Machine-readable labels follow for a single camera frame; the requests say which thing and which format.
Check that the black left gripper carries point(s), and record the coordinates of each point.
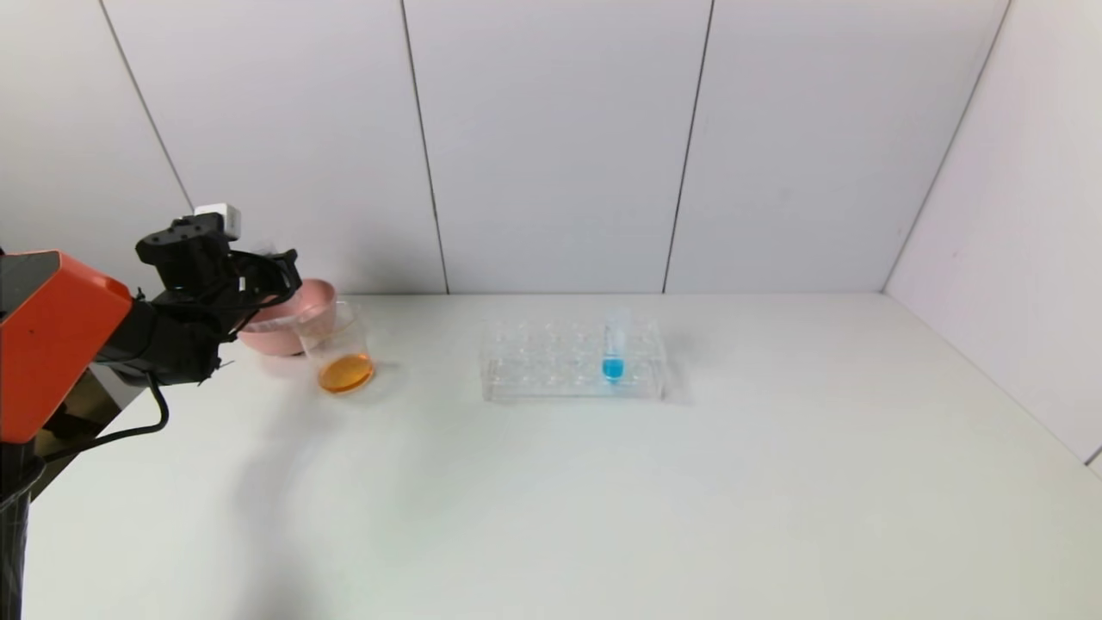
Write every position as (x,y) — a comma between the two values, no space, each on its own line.
(274,277)

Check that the orange and black left arm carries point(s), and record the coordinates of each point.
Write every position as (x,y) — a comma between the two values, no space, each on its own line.
(52,344)

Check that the clear glass beaker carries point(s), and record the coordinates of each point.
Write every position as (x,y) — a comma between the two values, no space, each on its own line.
(344,375)

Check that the clear acrylic test tube rack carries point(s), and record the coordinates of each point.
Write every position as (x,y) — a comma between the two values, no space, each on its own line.
(534,379)

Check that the test tube with blue pigment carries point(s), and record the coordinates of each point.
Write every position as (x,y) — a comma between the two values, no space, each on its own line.
(612,370)

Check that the pink plastic bowl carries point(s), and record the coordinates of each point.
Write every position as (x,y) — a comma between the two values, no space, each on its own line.
(306,301)

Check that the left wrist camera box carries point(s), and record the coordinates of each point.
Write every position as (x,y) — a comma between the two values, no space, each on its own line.
(219,220)

